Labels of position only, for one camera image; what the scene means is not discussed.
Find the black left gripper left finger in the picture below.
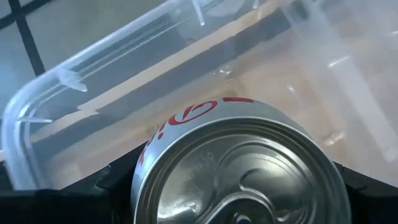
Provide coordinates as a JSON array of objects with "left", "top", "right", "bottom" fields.
[{"left": 0, "top": 142, "right": 147, "bottom": 224}]

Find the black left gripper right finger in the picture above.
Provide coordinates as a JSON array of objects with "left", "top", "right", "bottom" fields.
[{"left": 333, "top": 162, "right": 398, "bottom": 224}]

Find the silver Diet Coke can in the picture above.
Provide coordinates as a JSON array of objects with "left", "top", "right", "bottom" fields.
[{"left": 129, "top": 96, "right": 352, "bottom": 224}]

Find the clear plastic bin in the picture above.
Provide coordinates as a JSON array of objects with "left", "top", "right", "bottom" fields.
[
  {"left": 0, "top": 0, "right": 398, "bottom": 191},
  {"left": 281, "top": 0, "right": 398, "bottom": 162}
]

